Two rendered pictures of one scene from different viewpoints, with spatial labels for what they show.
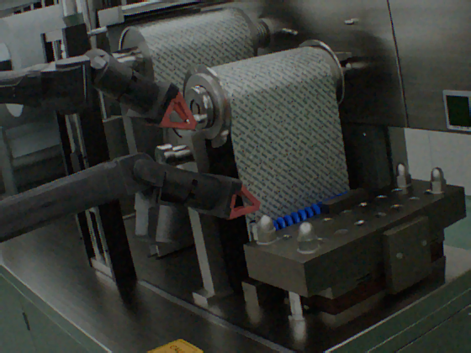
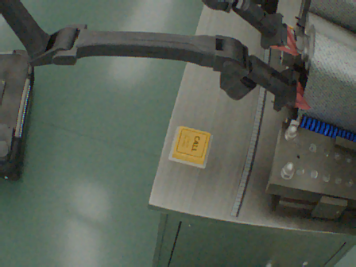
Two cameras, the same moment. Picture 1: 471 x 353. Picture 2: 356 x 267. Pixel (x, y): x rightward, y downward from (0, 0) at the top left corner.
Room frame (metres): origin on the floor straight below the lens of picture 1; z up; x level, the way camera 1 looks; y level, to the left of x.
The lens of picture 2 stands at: (0.35, -0.33, 2.72)
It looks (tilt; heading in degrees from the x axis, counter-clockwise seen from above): 64 degrees down; 36
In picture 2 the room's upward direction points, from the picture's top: 10 degrees clockwise
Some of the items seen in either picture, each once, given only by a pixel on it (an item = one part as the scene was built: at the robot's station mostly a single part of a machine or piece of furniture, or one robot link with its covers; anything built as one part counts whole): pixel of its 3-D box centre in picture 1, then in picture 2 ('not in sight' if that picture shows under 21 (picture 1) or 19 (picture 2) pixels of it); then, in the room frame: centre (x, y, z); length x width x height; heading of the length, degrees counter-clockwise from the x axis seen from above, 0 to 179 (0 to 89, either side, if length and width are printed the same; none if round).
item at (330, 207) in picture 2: (408, 255); (329, 209); (1.17, -0.27, 0.97); 0.10 x 0.03 x 0.11; 122
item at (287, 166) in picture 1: (295, 171); (338, 110); (1.32, -0.11, 1.11); 0.23 x 0.01 x 0.18; 122
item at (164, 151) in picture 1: (165, 156); not in sight; (1.30, 0.11, 1.18); 0.04 x 0.02 x 0.04; 32
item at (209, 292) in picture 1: (197, 218); (288, 70); (1.32, 0.08, 1.05); 0.06 x 0.05 x 0.31; 122
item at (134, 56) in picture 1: (124, 64); not in sight; (1.51, 0.18, 1.34); 0.06 x 0.06 x 0.06; 32
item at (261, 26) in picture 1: (251, 35); not in sight; (1.68, -0.09, 1.34); 0.07 x 0.07 x 0.07; 32
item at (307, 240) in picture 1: (306, 236); (288, 168); (1.12, -0.09, 1.05); 0.04 x 0.04 x 0.04
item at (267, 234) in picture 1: (265, 228); (292, 131); (1.19, -0.03, 1.05); 0.04 x 0.04 x 0.04
